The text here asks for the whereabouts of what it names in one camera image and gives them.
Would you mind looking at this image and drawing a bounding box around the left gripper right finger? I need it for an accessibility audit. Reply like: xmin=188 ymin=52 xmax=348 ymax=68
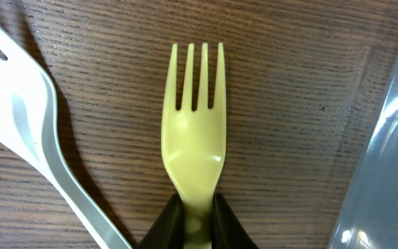
xmin=211 ymin=194 xmax=258 ymax=249

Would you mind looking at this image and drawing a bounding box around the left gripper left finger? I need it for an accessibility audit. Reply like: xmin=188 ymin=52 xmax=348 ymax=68
xmin=137 ymin=194 xmax=184 ymax=249

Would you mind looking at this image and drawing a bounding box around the left clear plastic container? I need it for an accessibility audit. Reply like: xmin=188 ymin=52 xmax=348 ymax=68
xmin=328 ymin=55 xmax=398 ymax=249

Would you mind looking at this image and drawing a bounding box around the yellow plastic fork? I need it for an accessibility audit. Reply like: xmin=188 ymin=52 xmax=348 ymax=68
xmin=161 ymin=43 xmax=227 ymax=248

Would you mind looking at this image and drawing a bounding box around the white fork slanted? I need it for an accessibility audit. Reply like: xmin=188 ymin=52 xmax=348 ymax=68
xmin=0 ymin=26 xmax=131 ymax=249

